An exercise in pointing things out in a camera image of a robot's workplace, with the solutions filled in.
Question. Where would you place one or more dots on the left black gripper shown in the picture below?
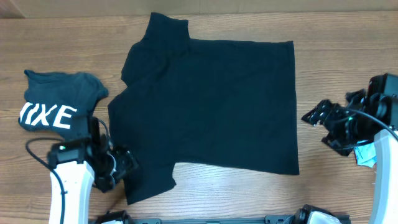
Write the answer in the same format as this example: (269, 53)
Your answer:
(127, 161)

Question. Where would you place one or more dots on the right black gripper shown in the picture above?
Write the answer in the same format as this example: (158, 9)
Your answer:
(331, 121)

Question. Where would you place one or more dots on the plain black t-shirt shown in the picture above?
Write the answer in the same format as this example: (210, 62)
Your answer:
(217, 102)

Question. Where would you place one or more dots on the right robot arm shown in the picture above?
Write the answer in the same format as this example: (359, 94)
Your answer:
(370, 117)

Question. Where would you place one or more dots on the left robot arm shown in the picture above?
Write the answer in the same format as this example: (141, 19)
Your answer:
(79, 165)

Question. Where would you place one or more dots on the light blue garment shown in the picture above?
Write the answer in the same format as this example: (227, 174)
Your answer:
(366, 155)

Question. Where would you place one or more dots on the folded black shirt white letters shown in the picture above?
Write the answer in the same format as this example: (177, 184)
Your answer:
(61, 103)

